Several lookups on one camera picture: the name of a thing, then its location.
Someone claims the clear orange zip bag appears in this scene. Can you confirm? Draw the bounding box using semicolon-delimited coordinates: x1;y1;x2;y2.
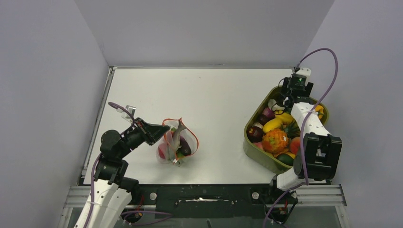
156;118;199;166

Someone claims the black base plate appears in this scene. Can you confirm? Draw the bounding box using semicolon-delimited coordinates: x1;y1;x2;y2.
113;184;298;221

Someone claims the orange bumpy fruit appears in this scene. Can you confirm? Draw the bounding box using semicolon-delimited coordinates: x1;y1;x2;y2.
262;129;289;154

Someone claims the grey toy fish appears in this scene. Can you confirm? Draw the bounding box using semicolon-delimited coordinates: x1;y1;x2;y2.
169;119;186;166

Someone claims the green leaf vegetable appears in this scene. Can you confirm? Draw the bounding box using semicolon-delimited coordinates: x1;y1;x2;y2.
171;127;185;158

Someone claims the grey white mushroom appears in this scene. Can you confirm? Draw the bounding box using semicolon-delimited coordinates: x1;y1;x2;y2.
267;99;285;111

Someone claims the olive green plastic bin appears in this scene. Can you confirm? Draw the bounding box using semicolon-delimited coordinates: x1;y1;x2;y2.
243;85;331;175

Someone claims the red apple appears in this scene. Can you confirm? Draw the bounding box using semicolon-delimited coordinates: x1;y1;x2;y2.
157;143;168;160

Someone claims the peach near bin edge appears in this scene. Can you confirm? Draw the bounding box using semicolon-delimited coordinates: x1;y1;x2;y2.
289;137;300;155

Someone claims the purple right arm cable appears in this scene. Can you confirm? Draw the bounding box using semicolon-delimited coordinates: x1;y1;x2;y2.
263;47;339;228

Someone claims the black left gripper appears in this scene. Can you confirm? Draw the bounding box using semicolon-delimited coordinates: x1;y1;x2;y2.
118;117;170;158

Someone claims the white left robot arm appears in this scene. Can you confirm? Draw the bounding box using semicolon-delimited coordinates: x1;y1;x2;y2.
75;118;170;228

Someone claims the dark green avocado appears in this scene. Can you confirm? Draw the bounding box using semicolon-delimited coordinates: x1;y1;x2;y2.
276;152;295;166

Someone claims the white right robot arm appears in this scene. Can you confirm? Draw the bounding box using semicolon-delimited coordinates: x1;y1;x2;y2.
267;73;342;203

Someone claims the dark mangosteen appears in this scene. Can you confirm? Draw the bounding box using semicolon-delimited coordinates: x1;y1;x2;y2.
246;126;265;143

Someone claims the purple eggplant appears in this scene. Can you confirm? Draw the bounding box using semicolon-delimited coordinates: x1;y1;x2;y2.
178;136;192;156

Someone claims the orange yellow bell pepper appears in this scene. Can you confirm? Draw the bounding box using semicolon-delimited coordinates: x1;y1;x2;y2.
315;105;325;120

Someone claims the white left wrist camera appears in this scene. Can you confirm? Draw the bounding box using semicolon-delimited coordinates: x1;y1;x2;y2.
121;105;136;123

